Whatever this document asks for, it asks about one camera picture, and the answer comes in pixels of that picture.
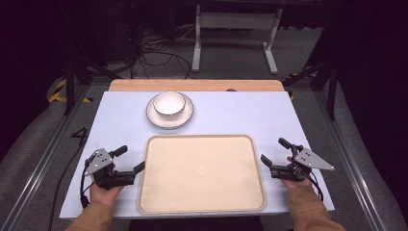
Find right hand-held gripper cable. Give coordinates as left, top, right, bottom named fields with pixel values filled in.
left=308, top=171, right=324, bottom=202

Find beige rectangular tray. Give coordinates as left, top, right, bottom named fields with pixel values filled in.
left=137, top=134, right=267, bottom=215

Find white bowl with dark rim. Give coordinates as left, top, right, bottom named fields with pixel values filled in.
left=152, top=90, right=187, bottom=116

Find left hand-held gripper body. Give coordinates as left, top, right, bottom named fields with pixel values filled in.
left=84, top=147, right=137, bottom=191

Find black tripod stand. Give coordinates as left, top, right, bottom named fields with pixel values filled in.
left=61, top=47, right=123, bottom=117
left=283, top=47, right=339, bottom=121

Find person's left hand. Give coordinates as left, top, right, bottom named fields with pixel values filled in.
left=89, top=183, right=125, bottom=207

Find black floor cables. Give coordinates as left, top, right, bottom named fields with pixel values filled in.
left=129, top=30, right=193, bottom=80

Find person's right hand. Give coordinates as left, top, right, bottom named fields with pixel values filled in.
left=279, top=178, right=314, bottom=191

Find aluminium floor rail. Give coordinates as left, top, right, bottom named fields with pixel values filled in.
left=0, top=86, right=91, bottom=231
left=312, top=90, right=388, bottom=231

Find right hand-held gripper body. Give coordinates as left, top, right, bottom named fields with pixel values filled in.
left=270, top=145, right=335, bottom=183

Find hand-held gripper cable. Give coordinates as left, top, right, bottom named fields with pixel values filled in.
left=47, top=141, right=94, bottom=231
left=308, top=171, right=324, bottom=202

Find left hand-held gripper cable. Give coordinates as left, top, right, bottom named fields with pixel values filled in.
left=47, top=141, right=94, bottom=231

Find yellow black floor tape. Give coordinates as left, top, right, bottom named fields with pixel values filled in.
left=47, top=78, right=94, bottom=104
left=286, top=71, right=318, bottom=102

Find white metal stand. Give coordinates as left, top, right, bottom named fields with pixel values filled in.
left=191, top=4, right=284, bottom=76

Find white plate with dark rim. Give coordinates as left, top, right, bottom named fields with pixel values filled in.
left=145, top=92, right=195, bottom=130

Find white table mat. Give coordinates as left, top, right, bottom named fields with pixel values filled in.
left=59, top=90, right=336, bottom=219

